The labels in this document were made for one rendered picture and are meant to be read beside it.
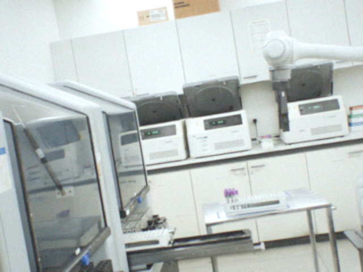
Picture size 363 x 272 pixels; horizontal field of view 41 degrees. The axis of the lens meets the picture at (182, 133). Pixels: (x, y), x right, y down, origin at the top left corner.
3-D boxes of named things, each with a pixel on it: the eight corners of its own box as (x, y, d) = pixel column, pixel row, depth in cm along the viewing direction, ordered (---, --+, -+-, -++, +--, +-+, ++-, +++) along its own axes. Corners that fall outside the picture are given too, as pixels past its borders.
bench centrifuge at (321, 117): (286, 145, 425) (274, 67, 421) (279, 139, 486) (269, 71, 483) (350, 136, 418) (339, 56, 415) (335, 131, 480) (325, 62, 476)
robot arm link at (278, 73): (288, 67, 211) (289, 80, 212) (267, 68, 212) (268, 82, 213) (291, 66, 202) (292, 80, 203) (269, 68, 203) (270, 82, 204)
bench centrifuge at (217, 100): (190, 160, 433) (178, 83, 430) (194, 152, 495) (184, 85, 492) (252, 150, 428) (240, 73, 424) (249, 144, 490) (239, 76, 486)
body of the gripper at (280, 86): (290, 79, 203) (292, 101, 204) (287, 80, 211) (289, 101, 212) (271, 81, 204) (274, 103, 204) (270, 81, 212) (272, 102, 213)
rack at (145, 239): (98, 258, 204) (96, 243, 204) (104, 251, 214) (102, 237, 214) (167, 249, 201) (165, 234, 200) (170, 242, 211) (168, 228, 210)
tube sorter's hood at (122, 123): (8, 234, 205) (-20, 85, 201) (58, 203, 265) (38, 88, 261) (126, 217, 199) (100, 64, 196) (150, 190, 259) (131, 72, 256)
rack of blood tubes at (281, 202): (225, 216, 235) (223, 203, 234) (226, 211, 245) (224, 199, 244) (287, 208, 230) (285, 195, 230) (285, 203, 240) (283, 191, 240)
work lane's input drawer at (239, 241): (91, 276, 203) (88, 255, 202) (100, 265, 217) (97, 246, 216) (266, 254, 195) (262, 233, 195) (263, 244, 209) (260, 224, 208)
